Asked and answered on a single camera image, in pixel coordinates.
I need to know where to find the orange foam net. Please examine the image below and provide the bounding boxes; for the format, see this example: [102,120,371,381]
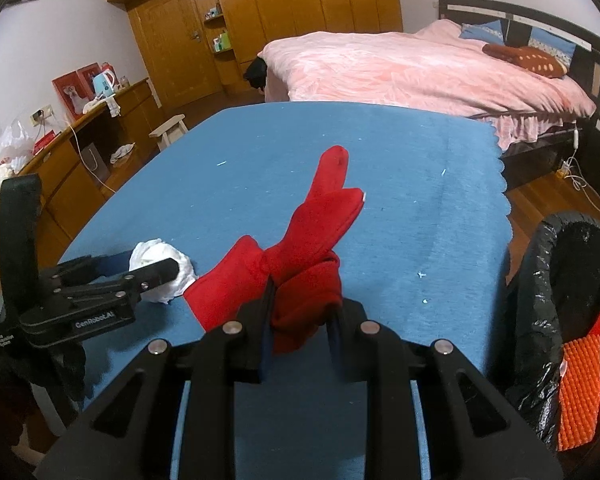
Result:
[557,314,600,452]

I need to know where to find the dark wooden bed frame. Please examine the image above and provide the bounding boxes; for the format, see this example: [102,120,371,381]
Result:
[437,0,600,191]

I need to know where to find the right blue pillow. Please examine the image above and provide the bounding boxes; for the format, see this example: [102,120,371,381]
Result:
[528,27,577,68]

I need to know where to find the blue electric kettle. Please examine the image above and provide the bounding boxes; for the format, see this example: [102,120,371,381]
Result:
[92,68,116,99]

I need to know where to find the black lined trash bin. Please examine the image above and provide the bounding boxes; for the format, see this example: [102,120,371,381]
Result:
[492,211,600,478]

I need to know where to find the black garment on bed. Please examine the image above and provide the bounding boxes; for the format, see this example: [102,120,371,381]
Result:
[242,56,267,92]

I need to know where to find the blue pillow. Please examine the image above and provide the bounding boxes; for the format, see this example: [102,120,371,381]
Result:
[460,20,505,46]
[528,27,577,68]

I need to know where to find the wooden wardrobe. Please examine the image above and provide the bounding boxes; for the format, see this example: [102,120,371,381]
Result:
[106,0,403,110]

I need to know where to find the brown dotted pillow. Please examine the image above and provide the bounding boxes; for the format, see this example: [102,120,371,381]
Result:
[482,44,568,79]

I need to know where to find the red framed photo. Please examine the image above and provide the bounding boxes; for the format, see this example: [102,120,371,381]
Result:
[52,63,101,120]

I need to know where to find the white tissue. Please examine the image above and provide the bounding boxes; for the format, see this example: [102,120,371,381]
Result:
[128,238,198,304]

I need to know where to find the left blue pillow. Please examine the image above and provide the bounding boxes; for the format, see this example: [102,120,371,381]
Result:
[460,20,505,46]

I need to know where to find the white plastic bag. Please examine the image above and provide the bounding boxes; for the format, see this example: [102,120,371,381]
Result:
[0,119,35,174]

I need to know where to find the white charger cable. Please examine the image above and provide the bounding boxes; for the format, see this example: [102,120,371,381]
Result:
[554,123,600,215]

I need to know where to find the blue felt table cloth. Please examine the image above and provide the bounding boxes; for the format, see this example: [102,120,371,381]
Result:
[58,101,514,480]

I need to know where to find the small white wooden stool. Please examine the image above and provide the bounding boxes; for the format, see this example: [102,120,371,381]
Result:
[149,114,188,152]

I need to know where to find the wooden sideboard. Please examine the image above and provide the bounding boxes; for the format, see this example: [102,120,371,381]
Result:
[22,79,163,269]

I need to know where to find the pink bed cover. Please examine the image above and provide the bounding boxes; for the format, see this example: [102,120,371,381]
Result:
[259,18,596,150]

